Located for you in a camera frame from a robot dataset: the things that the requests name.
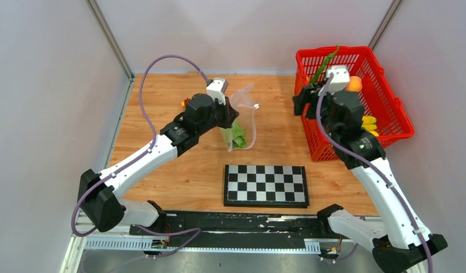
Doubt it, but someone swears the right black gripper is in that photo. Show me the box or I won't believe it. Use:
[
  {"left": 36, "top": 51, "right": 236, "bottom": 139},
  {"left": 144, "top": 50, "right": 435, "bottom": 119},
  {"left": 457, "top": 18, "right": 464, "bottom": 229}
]
[{"left": 294, "top": 83, "right": 341, "bottom": 139}]

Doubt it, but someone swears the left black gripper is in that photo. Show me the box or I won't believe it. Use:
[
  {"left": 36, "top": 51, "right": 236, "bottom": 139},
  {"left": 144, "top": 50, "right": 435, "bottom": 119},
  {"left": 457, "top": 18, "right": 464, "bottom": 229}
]
[{"left": 198, "top": 95, "right": 240, "bottom": 136}]

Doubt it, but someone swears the clear zip top bag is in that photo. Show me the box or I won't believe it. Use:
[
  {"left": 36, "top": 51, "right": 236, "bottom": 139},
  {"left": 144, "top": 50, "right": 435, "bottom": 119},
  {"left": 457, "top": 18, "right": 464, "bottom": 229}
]
[{"left": 226, "top": 84, "right": 260, "bottom": 152}]

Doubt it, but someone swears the green napa cabbage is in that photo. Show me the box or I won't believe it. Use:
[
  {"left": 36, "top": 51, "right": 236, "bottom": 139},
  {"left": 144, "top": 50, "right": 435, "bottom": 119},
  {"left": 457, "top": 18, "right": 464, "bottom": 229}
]
[{"left": 220, "top": 120, "right": 247, "bottom": 150}]

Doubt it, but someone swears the red plastic basket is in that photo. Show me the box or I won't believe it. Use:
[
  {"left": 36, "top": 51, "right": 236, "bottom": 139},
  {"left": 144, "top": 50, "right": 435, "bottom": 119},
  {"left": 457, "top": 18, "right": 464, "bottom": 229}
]
[{"left": 294, "top": 46, "right": 415, "bottom": 148}]

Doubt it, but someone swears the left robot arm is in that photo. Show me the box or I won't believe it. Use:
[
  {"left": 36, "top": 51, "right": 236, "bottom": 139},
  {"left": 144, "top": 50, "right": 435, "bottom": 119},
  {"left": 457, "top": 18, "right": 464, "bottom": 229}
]
[{"left": 78, "top": 94, "right": 239, "bottom": 235}]

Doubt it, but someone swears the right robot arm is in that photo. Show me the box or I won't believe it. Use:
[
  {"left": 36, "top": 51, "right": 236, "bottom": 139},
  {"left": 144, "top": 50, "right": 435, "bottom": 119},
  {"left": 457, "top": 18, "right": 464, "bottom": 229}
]
[{"left": 293, "top": 86, "right": 447, "bottom": 272}]

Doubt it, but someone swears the long green pepper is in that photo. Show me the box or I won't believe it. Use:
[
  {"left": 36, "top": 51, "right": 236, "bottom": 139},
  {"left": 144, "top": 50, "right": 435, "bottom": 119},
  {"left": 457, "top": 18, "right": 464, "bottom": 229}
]
[{"left": 310, "top": 45, "right": 340, "bottom": 85}]

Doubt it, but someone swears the orange peach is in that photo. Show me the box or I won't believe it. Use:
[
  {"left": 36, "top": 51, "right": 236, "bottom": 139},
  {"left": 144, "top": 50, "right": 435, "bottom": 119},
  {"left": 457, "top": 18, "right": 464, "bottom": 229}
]
[{"left": 344, "top": 76, "right": 363, "bottom": 92}]

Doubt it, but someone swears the colourful toy car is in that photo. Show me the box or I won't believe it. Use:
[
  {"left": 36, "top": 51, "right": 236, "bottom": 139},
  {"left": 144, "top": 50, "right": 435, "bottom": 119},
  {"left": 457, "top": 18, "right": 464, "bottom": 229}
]
[{"left": 181, "top": 98, "right": 190, "bottom": 108}]

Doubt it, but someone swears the black white checkerboard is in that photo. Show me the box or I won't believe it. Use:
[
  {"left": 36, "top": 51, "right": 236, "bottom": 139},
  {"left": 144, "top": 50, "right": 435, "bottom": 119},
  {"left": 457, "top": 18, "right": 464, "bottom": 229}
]
[{"left": 223, "top": 165, "right": 310, "bottom": 208}]

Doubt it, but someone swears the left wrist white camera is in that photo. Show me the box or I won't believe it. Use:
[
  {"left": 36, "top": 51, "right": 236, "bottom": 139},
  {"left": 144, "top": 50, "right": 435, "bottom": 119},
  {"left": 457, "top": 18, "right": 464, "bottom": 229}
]
[{"left": 206, "top": 77, "right": 228, "bottom": 105}]

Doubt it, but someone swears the wrist white camera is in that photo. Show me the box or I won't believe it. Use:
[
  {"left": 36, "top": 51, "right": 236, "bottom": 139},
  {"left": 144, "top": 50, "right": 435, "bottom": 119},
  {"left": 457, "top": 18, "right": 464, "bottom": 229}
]
[
  {"left": 206, "top": 77, "right": 228, "bottom": 105},
  {"left": 325, "top": 65, "right": 350, "bottom": 94}
]

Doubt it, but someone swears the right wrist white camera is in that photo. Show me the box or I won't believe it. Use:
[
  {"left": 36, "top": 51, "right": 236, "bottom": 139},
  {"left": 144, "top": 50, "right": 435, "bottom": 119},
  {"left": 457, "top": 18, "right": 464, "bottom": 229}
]
[{"left": 325, "top": 65, "right": 350, "bottom": 94}]

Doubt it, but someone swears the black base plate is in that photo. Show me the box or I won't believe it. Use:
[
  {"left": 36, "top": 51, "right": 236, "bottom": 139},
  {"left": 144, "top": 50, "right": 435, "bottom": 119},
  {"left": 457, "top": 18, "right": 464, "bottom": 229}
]
[{"left": 128, "top": 209, "right": 355, "bottom": 250}]

